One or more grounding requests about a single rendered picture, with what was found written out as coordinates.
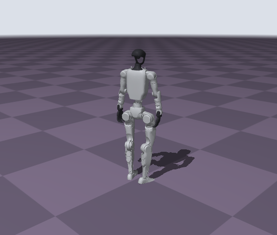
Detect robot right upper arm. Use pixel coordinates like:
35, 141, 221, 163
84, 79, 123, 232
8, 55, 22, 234
146, 71, 159, 97

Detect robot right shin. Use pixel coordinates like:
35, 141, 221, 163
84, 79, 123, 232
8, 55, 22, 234
141, 145, 152, 179

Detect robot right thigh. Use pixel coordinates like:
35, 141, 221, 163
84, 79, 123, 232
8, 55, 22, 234
141, 111, 156, 153

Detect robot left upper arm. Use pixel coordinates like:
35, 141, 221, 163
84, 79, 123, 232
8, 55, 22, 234
120, 69, 128, 94

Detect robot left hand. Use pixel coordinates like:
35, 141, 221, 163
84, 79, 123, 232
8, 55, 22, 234
117, 105, 125, 123

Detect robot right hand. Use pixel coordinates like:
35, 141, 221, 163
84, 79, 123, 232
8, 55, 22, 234
153, 111, 162, 127

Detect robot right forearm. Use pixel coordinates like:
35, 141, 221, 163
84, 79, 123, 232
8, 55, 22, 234
154, 90, 163, 115

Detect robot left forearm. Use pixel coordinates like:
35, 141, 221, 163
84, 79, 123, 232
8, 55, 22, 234
117, 91, 126, 109

